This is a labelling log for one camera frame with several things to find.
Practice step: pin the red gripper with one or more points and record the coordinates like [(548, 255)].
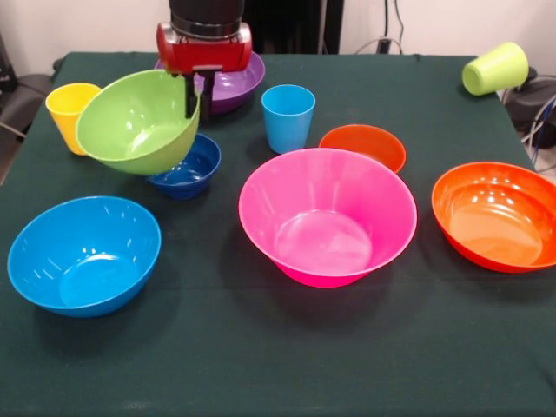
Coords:
[(204, 54)]

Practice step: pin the green bowl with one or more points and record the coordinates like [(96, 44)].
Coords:
[(130, 126)]

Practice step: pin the purple bowl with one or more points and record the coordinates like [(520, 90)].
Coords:
[(243, 82)]

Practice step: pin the small dark blue bowl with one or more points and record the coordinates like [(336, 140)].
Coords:
[(195, 174)]

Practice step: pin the light blue cup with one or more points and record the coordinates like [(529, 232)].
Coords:
[(286, 126)]

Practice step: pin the yellow cup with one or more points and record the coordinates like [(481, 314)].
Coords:
[(61, 117)]

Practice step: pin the large pink bowl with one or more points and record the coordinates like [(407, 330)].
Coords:
[(326, 217)]

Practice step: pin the grey chair base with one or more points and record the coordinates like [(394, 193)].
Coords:
[(534, 100), (21, 100)]

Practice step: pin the small orange bowl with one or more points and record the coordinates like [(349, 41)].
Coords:
[(373, 139)]

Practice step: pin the black power plug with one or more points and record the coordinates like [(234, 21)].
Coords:
[(384, 44)]

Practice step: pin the large light blue bowl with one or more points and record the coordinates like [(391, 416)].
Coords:
[(82, 256)]

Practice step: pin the dark green table cloth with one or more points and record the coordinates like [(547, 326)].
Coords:
[(260, 347)]

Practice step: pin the light green cup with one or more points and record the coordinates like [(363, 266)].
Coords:
[(499, 69)]

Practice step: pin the large orange bowl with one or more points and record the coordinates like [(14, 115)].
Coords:
[(495, 217)]

